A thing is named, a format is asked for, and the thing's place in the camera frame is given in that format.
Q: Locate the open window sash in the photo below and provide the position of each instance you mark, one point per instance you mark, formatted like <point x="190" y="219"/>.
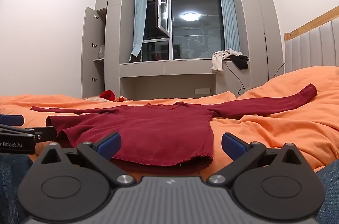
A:
<point x="163" y="14"/>

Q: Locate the clear plastic bag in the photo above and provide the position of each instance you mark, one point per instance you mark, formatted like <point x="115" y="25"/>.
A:
<point x="101" y="52"/>

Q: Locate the dark red sweater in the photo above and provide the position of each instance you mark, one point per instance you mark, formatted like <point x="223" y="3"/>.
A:
<point x="164" y="133"/>

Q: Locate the large window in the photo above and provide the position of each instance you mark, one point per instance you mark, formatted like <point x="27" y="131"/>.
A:
<point x="196" y="35"/>

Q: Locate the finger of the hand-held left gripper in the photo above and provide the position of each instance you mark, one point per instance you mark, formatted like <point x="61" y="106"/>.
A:
<point x="45" y="133"/>
<point x="12" y="120"/>

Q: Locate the person's right leg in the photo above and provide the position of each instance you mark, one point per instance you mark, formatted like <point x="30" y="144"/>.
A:
<point x="331" y="187"/>

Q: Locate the wooden bed frame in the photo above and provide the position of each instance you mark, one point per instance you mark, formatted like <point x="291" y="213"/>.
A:
<point x="312" y="21"/>

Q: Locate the black garment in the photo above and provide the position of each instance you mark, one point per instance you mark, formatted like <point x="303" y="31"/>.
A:
<point x="239" y="61"/>

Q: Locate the person's leg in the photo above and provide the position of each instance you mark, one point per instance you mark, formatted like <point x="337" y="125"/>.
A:
<point x="331" y="187"/>
<point x="10" y="187"/>

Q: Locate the orange bed sheet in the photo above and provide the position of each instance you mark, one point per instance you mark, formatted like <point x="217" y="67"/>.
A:
<point x="278" y="128"/>

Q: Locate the white garment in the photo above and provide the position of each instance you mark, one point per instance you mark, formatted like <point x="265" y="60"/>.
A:
<point x="218" y="59"/>

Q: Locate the grey padded headboard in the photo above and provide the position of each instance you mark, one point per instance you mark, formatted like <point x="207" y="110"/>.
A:
<point x="315" y="49"/>

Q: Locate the small dark cloth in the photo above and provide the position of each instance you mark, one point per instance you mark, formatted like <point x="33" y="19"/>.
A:
<point x="134" y="58"/>

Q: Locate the person's left leg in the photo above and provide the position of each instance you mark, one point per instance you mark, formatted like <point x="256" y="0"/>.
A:
<point x="10" y="187"/>

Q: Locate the grey wardrobe with open door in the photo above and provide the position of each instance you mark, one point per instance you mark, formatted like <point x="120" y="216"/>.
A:
<point x="114" y="41"/>

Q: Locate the red knitted hat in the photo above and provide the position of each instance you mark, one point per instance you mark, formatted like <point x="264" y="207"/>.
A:
<point x="107" y="95"/>

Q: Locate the grey closed wardrobe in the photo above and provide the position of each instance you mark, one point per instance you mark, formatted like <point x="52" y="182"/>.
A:
<point x="257" y="27"/>

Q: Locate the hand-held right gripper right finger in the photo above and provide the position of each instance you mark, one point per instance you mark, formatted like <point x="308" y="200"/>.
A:
<point x="233" y="145"/>

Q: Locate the grey window seat cabinet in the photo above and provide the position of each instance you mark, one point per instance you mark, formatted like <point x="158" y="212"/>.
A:
<point x="164" y="69"/>

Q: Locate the light blue curtain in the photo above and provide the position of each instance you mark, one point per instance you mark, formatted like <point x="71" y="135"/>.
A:
<point x="139" y="22"/>
<point x="229" y="17"/>

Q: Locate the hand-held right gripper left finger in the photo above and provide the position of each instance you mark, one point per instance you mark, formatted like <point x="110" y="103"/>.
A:
<point x="110" y="145"/>

